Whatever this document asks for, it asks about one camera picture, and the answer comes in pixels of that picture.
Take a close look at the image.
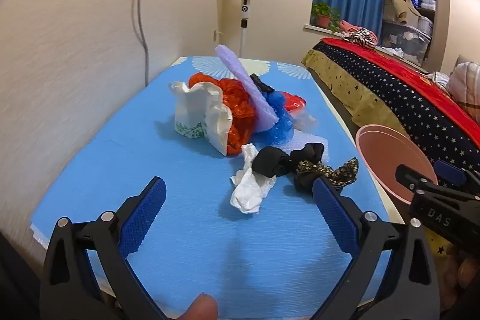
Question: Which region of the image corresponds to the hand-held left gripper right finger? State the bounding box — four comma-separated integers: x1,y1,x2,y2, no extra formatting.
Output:
312,178,439,320

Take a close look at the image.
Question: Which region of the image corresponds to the grey lidded container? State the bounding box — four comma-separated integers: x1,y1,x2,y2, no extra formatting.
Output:
416,16,434,36

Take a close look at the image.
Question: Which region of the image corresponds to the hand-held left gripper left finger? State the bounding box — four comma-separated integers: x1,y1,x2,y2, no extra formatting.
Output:
39,176,177,320

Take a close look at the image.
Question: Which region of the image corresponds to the leopard print scrunchie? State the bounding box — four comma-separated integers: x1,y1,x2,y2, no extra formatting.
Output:
292,157,360,193

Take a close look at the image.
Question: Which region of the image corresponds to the potted green plant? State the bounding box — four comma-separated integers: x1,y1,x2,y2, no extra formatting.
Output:
310,1,343,34

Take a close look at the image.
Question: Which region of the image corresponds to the pink folded cloth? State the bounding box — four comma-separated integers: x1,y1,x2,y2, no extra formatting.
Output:
339,20,362,35

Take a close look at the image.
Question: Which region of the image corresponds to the purple foam sheet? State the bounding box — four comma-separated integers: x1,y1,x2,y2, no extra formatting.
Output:
215,44,280,133

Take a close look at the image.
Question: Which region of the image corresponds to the black white striped cloth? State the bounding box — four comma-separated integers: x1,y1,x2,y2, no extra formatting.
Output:
343,28,379,50

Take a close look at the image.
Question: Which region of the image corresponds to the beige jacket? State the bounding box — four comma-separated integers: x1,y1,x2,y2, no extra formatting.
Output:
383,0,422,24

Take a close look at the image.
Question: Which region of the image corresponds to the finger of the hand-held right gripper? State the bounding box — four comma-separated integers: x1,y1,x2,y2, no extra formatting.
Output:
434,160,480,194
395,163,440,194

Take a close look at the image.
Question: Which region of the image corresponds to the red cloth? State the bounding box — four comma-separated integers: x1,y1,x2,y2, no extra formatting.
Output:
281,92,306,111

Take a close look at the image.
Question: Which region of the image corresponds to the blue plastic bag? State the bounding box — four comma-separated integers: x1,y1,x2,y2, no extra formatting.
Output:
255,89,297,148

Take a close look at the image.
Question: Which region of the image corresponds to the white plastic bag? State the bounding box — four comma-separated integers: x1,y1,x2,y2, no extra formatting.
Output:
169,80,234,156

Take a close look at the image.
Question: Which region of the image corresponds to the white tissue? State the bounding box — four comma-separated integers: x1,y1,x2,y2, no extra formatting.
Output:
229,144,276,215

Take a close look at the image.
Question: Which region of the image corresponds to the person's left hand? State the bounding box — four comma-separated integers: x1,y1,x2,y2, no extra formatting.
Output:
176,293,219,320

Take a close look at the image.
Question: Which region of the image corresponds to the small black cloth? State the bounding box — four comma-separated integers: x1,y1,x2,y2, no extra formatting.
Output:
250,73,276,94

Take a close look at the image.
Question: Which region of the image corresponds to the red plastic bag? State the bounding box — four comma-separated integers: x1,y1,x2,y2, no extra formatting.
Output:
187,73,259,156

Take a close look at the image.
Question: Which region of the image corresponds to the checked pillow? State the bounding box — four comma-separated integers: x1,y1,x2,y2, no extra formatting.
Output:
448,55,480,114

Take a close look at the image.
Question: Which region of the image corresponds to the clear plastic wrap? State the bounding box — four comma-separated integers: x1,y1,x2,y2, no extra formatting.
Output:
281,113,328,163

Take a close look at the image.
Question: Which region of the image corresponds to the pink plastic bucket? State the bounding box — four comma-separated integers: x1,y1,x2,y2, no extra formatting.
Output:
355,124,439,205

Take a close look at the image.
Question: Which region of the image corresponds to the grey wall cable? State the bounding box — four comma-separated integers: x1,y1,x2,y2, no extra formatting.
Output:
132,0,150,88

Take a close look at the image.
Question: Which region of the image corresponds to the person's right hand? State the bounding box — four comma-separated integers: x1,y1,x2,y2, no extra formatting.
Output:
444,248,480,310

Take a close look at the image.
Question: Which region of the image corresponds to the bed with starry blanket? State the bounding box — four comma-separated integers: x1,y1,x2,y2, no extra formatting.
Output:
302,40,480,257

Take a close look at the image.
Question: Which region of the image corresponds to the red blanket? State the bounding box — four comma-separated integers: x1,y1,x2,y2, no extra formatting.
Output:
322,37,480,149

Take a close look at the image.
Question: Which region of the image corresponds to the black sock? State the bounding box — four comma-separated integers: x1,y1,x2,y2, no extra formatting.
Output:
289,142,325,165
252,147,293,178

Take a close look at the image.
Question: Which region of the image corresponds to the clear plastic storage box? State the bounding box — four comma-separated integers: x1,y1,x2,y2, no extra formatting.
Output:
380,18,432,62

